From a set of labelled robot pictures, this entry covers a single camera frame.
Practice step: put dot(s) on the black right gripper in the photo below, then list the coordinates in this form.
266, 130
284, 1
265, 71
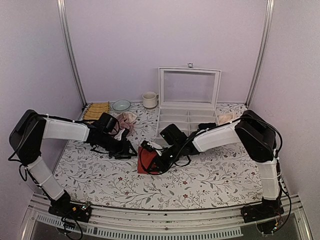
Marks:
162, 166

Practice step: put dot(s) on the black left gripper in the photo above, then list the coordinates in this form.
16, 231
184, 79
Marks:
124, 149

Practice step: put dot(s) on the red and white underwear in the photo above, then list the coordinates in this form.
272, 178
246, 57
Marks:
145, 158

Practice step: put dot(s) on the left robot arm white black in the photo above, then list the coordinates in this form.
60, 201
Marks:
26, 140

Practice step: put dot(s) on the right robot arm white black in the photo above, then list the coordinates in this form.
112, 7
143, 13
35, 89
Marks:
256, 136

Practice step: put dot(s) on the pink crumpled underwear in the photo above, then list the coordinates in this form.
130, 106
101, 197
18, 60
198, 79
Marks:
127, 120

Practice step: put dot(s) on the black rolled underwear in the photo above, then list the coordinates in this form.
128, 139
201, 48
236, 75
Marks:
208, 125

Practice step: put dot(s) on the beige crumpled underwear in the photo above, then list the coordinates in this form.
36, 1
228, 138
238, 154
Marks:
226, 118

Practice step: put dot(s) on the light green glass bowl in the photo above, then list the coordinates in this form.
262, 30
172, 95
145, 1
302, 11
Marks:
121, 105

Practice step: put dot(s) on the woven bamboo tray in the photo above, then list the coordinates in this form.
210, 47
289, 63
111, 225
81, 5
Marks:
95, 110

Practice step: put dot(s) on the white ceramic mug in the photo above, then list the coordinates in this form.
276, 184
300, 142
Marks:
150, 99

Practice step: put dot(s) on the floral patterned table mat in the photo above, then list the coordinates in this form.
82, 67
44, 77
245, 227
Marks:
220, 177

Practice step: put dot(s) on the white compartment storage box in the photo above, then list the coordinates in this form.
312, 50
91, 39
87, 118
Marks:
187, 98

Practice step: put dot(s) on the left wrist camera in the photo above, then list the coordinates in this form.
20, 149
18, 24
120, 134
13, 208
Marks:
108, 124

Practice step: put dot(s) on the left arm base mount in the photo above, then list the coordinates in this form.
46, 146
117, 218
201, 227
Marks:
77, 211

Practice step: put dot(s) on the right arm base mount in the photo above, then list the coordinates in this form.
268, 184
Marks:
269, 213

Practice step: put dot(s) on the aluminium front rail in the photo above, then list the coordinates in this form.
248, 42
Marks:
114, 223

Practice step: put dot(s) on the left aluminium frame post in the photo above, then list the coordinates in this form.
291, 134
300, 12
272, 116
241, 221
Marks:
61, 6

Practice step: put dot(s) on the aluminium frame post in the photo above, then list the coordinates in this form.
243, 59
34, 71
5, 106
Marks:
268, 16
61, 6

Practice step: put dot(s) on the right aluminium frame post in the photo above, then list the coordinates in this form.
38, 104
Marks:
268, 16

